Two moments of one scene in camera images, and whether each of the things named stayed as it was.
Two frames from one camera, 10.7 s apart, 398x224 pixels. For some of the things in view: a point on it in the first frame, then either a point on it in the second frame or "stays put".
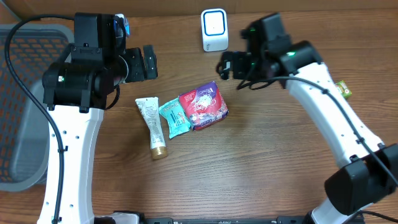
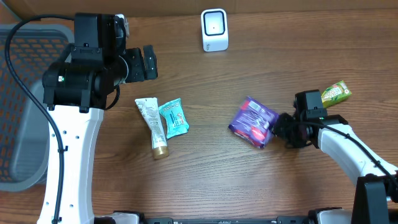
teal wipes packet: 175,117 stays put
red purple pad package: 205,107 to 254,122
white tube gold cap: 149,109 stays put
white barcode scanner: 215,30 stays put
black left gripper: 138,73 stays put
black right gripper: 241,59 to 282,130
